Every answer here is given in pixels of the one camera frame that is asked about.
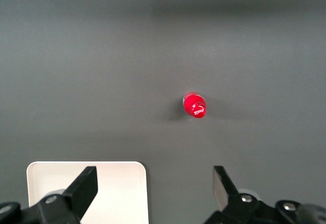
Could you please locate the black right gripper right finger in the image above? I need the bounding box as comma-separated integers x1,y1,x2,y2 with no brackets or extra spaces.
203,165,304,224

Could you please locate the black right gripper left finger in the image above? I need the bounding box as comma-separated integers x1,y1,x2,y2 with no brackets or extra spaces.
0,166,98,224

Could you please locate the red coke bottle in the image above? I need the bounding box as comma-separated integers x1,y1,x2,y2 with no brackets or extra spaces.
182,92,207,120

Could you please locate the dark grey table mat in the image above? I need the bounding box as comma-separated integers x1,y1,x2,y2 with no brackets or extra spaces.
0,0,326,224

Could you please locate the beige plastic tray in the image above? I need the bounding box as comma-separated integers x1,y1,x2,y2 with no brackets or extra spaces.
26,161,149,224

